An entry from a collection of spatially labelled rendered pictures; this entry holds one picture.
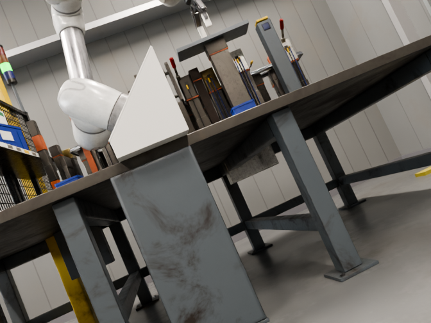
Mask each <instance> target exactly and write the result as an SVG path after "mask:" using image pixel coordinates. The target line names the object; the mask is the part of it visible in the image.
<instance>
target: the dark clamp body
mask: <svg viewBox="0 0 431 323"><path fill-rule="evenodd" d="M178 85H179V87H180V90H181V91H182V94H183V96H184V98H185V101H186V103H187V105H189V107H190V109H191V111H192V114H193V116H194V118H195V120H196V124H197V127H198V129H202V128H205V127H207V126H209V125H211V122H210V120H209V118H208V115H206V113H205V111H204V109H203V107H202V105H201V102H200V100H199V95H198V92H197V90H196V87H195V86H194V84H193V82H192V79H191V77H190V75H189V74H188V75H186V76H184V77H181V80H179V81H178Z"/></svg>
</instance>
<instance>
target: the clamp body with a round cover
mask: <svg viewBox="0 0 431 323"><path fill-rule="evenodd" d="M200 74H201V77H202V81H203V83H204V86H205V88H206V90H207V92H208V94H209V96H210V98H211V100H212V103H213V104H214V107H215V110H216V112H217V114H218V116H219V119H220V120H224V119H227V118H229V117H231V116H233V115H232V114H231V113H230V112H231V108H229V106H228V103H227V102H226V99H225V97H224V95H223V93H222V87H221V85H220V83H219V81H218V79H217V76H216V74H215V72H214V70H213V68H212V67H211V68H209V69H206V70H203V71H201V72H200Z"/></svg>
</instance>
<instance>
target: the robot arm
mask: <svg viewBox="0 0 431 323"><path fill-rule="evenodd" d="M46 1H47V2H48V3H49V4H51V14H52V19H53V26H54V28H55V31H56V34H57V35H58V37H59V38H60V39H61V40H62V45H63V51H64V55H65V61H66V64H67V70H68V73H69V80H67V81H65V82H64V84H63V85H62V87H61V89H60V91H59V93H58V98H57V99H58V104H59V106H60V108H61V109H62V111H63V112H64V113H65V114H67V115H68V116H69V117H70V118H71V123H72V130H73V135H74V139H75V141H76V142H77V143H78V145H80V146H81V147H82V148H84V149H86V150H89V151H91V150H98V149H102V148H104V146H106V145H107V143H109V138H110V136H111V134H112V131H113V130H114V127H115V125H116V122H117V120H118V118H119V116H120V114H121V111H122V109H123V106H124V104H125V102H126V100H127V98H128V95H129V94H128V95H127V94H124V93H121V92H119V91H117V90H115V89H113V88H111V87H109V86H106V85H104V84H102V83H98V82H97V81H94V78H93V75H92V70H91V67H90V62H89V57H88V54H87V48H86V45H85V41H84V35H85V20H84V14H83V8H82V5H81V3H82V0H46ZM158 1H160V2H161V3H163V4H164V5H166V6H168V7H172V6H175V5H176V4H178V2H179V1H180V0H158ZM184 1H185V4H186V5H189V6H190V8H191V10H190V13H191V15H192V19H193V21H194V25H195V28H196V29H197V30H198V31H199V34H200V36H201V38H204V37H207V34H206V33H205V30H204V28H203V26H202V25H201V21H200V18H199V13H200V14H201V16H202V19H203V21H204V23H205V25H206V27H210V26H212V23H211V21H210V19H209V16H208V14H207V11H206V10H205V9H207V8H206V6H205V5H204V4H203V2H202V1H201V0H184Z"/></svg>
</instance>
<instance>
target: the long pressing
mask: <svg viewBox="0 0 431 323"><path fill-rule="evenodd" d="M296 54H297V56H298V58H299V60H300V58H301V57H302V55H303V53H302V52H301V51H300V52H297V53H296ZM299 60H298V61H299ZM272 67H273V66H272V64H271V63H270V64H269V65H266V66H264V67H261V68H259V69H257V70H254V71H252V72H250V73H251V76H254V75H256V74H258V73H261V72H262V73H261V76H262V78H264V77H266V76H268V72H269V70H270V68H272ZM266 70H267V71H266ZM264 71H265V72H264ZM81 149H82V147H81V146H80V145H78V146H76V147H73V148H72V149H71V150H70V153H71V154H73V155H75V156H78V157H79V155H78V152H77V151H79V150H81Z"/></svg>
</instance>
